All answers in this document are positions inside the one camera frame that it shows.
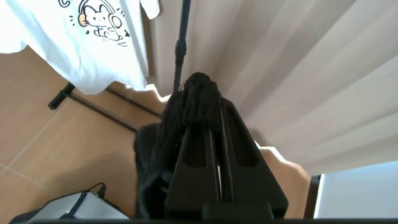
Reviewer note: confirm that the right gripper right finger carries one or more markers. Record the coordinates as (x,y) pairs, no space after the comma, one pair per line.
(255,180)

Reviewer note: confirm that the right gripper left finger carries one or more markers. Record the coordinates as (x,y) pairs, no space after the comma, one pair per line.
(192,180)

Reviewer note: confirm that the black garment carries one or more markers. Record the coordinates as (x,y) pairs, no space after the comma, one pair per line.
(192,102)

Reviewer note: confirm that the white printed t-shirt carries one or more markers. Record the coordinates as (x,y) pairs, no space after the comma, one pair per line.
(77,56)

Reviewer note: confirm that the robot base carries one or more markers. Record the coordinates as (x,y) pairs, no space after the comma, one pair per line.
(93,208)

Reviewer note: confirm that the black clothes rack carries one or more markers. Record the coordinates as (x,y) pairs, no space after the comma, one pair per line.
(179,53)

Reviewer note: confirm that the beige curtain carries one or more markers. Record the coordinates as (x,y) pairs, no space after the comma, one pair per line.
(311,77)

